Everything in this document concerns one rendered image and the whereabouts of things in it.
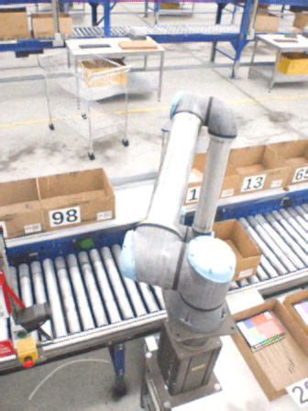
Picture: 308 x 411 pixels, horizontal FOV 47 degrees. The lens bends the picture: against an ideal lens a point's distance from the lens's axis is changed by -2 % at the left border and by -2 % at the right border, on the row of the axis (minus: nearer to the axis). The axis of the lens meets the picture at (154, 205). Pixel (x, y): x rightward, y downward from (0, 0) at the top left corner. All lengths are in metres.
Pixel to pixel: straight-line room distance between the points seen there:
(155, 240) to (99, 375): 1.54
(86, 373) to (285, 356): 1.26
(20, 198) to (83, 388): 1.21
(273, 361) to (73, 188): 1.42
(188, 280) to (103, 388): 1.50
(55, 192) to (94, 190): 0.24
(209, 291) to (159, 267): 0.16
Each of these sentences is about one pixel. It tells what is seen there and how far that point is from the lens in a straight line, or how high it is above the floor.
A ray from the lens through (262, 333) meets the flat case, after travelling 1.80.
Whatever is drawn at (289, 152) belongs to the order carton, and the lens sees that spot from 2.84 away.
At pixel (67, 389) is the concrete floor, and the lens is 2.46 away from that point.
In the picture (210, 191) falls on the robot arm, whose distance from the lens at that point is 1.48.
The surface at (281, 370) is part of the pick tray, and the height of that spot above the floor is 0.76.
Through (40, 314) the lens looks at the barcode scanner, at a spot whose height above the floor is 1.09.
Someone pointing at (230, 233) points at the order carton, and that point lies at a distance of 2.17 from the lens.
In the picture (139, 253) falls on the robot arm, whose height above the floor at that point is 1.47.
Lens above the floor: 2.25
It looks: 39 degrees down
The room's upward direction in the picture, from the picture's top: 5 degrees clockwise
